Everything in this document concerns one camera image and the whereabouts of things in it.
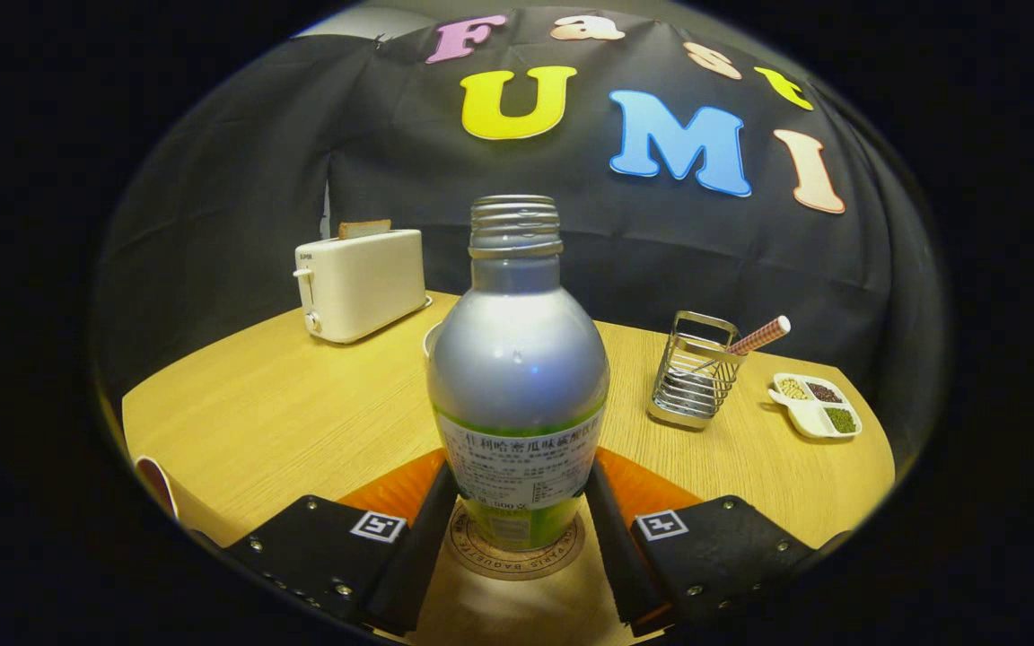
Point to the red striped straw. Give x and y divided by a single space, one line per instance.
761 335

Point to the small white snack plate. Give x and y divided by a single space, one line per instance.
430 341

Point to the wooden table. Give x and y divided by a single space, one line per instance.
302 422

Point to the white toaster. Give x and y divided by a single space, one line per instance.
360 287

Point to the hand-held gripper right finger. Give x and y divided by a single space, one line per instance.
616 565

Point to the white divided bean dish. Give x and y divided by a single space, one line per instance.
818 408

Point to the silver juice bottle green label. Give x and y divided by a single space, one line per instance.
517 377

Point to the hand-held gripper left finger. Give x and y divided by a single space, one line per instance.
414 565

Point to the brown toast slice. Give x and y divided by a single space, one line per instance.
364 229

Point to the round cork coaster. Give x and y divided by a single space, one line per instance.
517 565

